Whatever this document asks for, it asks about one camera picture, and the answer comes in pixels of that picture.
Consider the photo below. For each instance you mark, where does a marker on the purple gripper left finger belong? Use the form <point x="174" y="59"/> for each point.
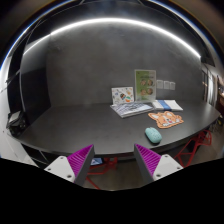
<point x="73" y="168"/>

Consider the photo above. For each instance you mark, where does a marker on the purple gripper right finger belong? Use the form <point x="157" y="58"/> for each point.
<point x="154" y="166"/>

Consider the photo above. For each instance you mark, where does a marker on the orange corgi mouse pad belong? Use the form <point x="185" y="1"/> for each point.
<point x="166" y="119"/>

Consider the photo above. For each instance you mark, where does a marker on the red metal chair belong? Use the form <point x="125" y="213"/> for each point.
<point x="203" y="138"/>

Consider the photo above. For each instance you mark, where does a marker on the red chair under table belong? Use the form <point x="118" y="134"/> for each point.
<point x="100" y="166"/>

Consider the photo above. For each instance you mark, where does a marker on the grey patterned book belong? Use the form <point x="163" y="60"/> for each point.
<point x="131" y="109"/>

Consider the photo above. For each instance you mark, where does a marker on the white and blue book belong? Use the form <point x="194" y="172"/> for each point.
<point x="170" y="105"/>

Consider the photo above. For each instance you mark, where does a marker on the white sticker card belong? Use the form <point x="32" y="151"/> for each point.
<point x="122" y="95"/>

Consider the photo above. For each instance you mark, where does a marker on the green framed sign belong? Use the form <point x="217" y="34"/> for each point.
<point x="145" y="85"/>

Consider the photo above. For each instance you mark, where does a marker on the white wall socket plates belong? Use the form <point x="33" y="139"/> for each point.
<point x="165" y="85"/>

